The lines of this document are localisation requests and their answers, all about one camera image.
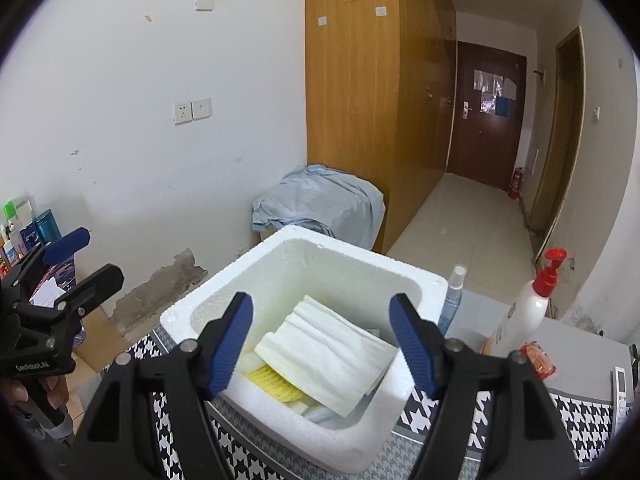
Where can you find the white lotion pump bottle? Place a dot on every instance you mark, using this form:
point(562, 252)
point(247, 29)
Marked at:
point(520, 320)

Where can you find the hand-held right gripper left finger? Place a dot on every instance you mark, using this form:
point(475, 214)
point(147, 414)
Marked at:
point(230, 345)

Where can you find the blue-grey cloth pile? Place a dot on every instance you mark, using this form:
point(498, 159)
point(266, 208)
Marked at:
point(320, 200)

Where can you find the dark brown entrance door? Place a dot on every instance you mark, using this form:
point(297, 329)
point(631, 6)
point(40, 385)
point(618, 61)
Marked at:
point(480, 150)

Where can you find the red fire extinguisher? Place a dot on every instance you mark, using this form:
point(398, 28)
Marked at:
point(516, 182)

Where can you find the wooden side door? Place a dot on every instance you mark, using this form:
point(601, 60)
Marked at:
point(560, 150)

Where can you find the person's left hand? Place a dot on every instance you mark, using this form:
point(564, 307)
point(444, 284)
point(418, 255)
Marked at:
point(50, 395)

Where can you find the white remote control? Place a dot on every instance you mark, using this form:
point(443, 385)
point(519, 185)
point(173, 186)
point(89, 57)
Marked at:
point(622, 390)

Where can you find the houndstooth tablecloth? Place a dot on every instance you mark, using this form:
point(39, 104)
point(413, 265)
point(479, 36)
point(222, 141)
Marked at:
point(575, 420)

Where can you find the brown cardboard box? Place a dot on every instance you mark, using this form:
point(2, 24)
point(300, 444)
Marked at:
point(100, 345)

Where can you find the red snack packet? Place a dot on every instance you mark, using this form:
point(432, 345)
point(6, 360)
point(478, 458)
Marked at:
point(540, 360)

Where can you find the yellow foam net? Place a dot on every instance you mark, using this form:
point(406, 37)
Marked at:
point(275, 385)

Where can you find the white wall box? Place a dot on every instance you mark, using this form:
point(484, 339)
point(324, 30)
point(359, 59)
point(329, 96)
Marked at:
point(205, 2)

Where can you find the white foam box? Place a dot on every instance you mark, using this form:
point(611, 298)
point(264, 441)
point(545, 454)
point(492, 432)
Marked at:
point(225, 280)

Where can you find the papers on door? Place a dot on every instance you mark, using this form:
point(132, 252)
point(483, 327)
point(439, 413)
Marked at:
point(492, 90)

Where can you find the wooden wardrobe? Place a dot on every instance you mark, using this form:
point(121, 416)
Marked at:
point(350, 110)

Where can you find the white wall socket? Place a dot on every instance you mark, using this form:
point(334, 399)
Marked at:
point(183, 112)

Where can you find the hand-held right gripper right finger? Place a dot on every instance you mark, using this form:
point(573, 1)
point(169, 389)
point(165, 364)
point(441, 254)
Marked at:
point(412, 345)

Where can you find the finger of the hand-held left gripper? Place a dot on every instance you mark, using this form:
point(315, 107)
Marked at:
point(95, 282)
point(67, 245)

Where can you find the white cloth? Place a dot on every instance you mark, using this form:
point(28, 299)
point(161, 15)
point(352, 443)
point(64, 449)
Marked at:
point(330, 355)

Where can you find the teal tin can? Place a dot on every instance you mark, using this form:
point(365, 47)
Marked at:
point(46, 227)

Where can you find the blue spray bottle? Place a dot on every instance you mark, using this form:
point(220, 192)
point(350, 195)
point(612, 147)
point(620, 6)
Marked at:
point(452, 305)

